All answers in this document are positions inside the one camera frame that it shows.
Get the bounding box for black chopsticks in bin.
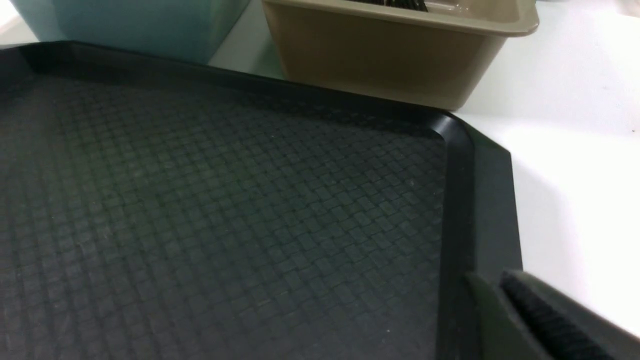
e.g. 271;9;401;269
354;0;429;13

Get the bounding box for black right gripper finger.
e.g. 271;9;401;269
466;270;640;360

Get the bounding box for black plastic serving tray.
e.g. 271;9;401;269
0;41;522;360

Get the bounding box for brown plastic chopstick bin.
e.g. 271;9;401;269
262;0;539;111

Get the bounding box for teal plastic spoon bin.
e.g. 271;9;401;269
13;0;249;64

